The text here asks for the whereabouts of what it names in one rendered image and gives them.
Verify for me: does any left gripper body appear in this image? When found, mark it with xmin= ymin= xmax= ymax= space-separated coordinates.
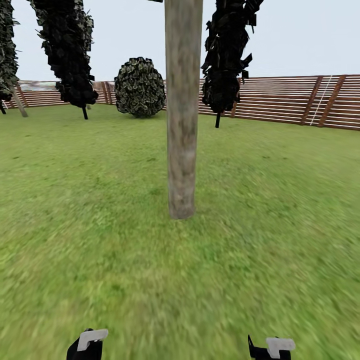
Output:
xmin=66 ymin=340 xmax=103 ymax=360

